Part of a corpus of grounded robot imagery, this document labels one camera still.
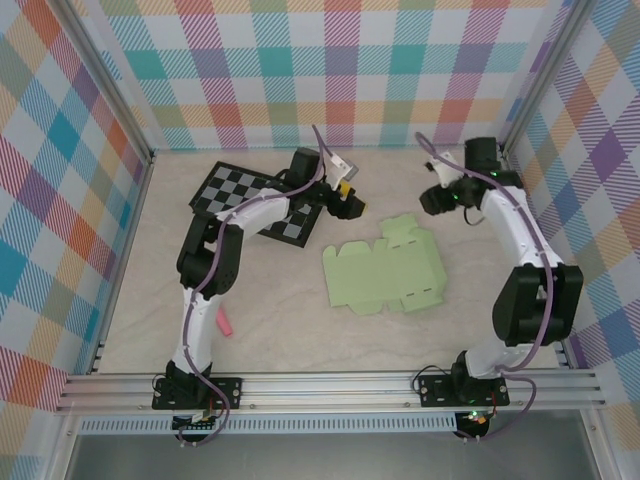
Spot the light green paper box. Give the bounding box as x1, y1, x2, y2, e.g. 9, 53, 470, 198
321, 213, 448, 316

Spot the black and grey chessboard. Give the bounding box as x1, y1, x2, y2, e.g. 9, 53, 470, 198
188, 160, 325, 250

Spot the small electronics board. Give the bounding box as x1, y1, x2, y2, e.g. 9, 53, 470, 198
459, 408, 494, 430
172, 410, 222, 432

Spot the aluminium frame post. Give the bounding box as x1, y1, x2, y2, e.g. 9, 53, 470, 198
498, 0, 599, 161
58, 0, 154, 165

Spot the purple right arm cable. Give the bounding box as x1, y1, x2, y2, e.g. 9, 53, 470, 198
415, 132, 536, 444

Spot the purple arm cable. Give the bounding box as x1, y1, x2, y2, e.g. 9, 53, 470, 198
415, 132, 536, 444
174, 124, 346, 446

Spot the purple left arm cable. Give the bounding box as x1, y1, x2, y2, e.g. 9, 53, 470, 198
174, 124, 346, 446

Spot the aluminium frame cross rail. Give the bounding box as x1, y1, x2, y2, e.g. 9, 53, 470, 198
54, 369, 609, 414

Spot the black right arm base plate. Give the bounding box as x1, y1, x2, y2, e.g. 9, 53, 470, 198
417, 373, 510, 409

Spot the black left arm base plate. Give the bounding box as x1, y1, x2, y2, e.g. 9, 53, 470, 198
151, 373, 245, 412

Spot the aluminium frame side rail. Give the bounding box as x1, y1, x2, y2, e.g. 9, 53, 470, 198
87, 152, 155, 375
499, 149, 571, 371

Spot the perforated metal cable tray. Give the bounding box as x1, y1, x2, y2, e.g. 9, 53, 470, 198
79, 417, 459, 435

